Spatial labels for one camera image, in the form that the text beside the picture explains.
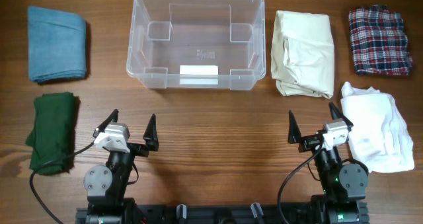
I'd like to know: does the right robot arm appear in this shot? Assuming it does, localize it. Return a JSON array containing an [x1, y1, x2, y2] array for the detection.
[[278, 103, 369, 224]]

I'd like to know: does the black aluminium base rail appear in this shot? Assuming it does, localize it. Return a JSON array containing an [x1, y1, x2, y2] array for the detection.
[[75, 202, 369, 224]]

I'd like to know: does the folded blue cloth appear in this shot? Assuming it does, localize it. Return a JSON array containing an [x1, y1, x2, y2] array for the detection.
[[27, 6, 87, 83]]

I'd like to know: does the folded dark green cloth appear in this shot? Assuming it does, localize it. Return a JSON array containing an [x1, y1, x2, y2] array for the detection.
[[25, 92, 75, 175]]

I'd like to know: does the plaid flannel cloth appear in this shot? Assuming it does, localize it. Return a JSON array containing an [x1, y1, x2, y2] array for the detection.
[[348, 5, 414, 77]]

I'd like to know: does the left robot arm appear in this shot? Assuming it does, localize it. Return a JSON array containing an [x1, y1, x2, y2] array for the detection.
[[78, 110, 159, 224]]

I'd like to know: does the cream cloth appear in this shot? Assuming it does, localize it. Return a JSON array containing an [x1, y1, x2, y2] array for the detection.
[[271, 11, 334, 98]]

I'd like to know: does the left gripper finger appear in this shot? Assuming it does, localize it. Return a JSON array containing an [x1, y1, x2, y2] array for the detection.
[[143, 114, 159, 151], [93, 109, 119, 137]]

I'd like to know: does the folded white cloth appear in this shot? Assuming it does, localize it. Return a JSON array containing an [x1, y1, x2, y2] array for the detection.
[[340, 82, 414, 173]]

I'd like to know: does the clear plastic storage bin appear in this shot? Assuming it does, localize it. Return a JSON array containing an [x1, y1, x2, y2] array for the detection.
[[126, 0, 266, 91]]

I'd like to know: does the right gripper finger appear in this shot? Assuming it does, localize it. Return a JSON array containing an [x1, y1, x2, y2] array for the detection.
[[328, 102, 354, 128], [288, 110, 302, 144]]

